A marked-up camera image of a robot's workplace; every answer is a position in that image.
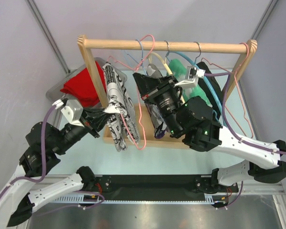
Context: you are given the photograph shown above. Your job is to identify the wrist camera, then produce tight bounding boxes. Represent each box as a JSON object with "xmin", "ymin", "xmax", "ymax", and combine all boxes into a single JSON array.
[
  {"xmin": 175, "ymin": 66, "xmax": 205, "ymax": 89},
  {"xmin": 52, "ymin": 98, "xmax": 84, "ymax": 127}
]

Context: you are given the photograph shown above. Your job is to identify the wooden clothes rack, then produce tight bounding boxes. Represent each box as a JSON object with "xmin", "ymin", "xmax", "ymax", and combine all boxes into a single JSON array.
[{"xmin": 76, "ymin": 34, "xmax": 258, "ymax": 150}]

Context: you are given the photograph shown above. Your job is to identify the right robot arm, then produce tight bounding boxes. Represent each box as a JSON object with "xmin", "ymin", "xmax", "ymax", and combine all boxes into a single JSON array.
[{"xmin": 133, "ymin": 73, "xmax": 286, "ymax": 191}]

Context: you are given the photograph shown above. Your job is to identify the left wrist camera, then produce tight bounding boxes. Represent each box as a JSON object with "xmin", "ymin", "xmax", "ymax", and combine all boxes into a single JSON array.
[{"xmin": 52, "ymin": 98, "xmax": 84, "ymax": 127}]

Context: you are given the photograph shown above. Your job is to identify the pink wire hanger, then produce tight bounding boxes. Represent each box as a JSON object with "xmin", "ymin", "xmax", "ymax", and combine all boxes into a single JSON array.
[
  {"xmin": 201, "ymin": 42, "xmax": 255, "ymax": 138},
  {"xmin": 107, "ymin": 34, "xmax": 155, "ymax": 150}
]

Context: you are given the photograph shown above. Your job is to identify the aluminium rail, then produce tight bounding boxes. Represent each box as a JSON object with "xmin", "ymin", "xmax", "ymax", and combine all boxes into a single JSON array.
[{"xmin": 28, "ymin": 174, "xmax": 283, "ymax": 211}]

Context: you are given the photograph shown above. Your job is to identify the red trousers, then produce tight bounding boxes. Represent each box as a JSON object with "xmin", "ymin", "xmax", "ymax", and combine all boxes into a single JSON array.
[{"xmin": 60, "ymin": 68, "xmax": 100, "ymax": 107}]

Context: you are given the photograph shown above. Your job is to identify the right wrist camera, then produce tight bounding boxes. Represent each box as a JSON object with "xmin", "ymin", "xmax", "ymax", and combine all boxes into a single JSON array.
[{"xmin": 175, "ymin": 66, "xmax": 205, "ymax": 89}]

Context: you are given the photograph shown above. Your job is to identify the purple camouflage trousers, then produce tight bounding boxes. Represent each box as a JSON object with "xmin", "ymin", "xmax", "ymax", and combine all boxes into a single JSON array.
[{"xmin": 145, "ymin": 63, "xmax": 167, "ymax": 139}]

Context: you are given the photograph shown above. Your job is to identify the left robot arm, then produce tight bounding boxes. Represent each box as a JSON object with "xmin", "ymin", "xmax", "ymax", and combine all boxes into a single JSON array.
[{"xmin": 0, "ymin": 106, "xmax": 110, "ymax": 229}]

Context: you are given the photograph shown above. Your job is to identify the cream wooden hanger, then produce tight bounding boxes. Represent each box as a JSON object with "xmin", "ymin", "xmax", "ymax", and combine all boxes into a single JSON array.
[{"xmin": 147, "ymin": 52, "xmax": 184, "ymax": 101}]

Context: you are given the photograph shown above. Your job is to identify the blue plastic hanger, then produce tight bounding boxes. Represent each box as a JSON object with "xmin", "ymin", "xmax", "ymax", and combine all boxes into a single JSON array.
[{"xmin": 168, "ymin": 59, "xmax": 223, "ymax": 120}]

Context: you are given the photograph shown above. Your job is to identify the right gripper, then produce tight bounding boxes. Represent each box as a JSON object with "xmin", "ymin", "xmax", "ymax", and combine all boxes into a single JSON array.
[{"xmin": 133, "ymin": 73, "xmax": 183, "ymax": 136}]

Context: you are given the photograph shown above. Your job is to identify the clear plastic bin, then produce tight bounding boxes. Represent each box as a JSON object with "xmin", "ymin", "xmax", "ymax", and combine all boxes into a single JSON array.
[{"xmin": 45, "ymin": 57, "xmax": 128, "ymax": 108}]

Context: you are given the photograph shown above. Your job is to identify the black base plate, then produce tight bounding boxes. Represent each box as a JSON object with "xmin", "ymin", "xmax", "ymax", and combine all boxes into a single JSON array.
[{"xmin": 93, "ymin": 175, "xmax": 239, "ymax": 202}]

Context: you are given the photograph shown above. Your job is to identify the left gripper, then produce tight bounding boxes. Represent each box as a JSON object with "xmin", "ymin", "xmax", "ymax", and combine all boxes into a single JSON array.
[{"xmin": 53, "ymin": 104, "xmax": 116, "ymax": 155}]

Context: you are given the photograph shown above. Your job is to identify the light blue wire hanger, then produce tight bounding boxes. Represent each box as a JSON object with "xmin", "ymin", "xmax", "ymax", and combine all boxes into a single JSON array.
[{"xmin": 124, "ymin": 39, "xmax": 146, "ymax": 73}]

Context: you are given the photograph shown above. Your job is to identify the black white print trousers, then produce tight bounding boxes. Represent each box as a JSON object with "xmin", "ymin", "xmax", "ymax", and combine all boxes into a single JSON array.
[{"xmin": 102, "ymin": 62, "xmax": 140, "ymax": 152}]

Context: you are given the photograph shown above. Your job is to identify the green tie-dye trousers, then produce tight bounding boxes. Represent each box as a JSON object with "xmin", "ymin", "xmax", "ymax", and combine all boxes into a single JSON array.
[{"xmin": 168, "ymin": 59, "xmax": 213, "ymax": 107}]

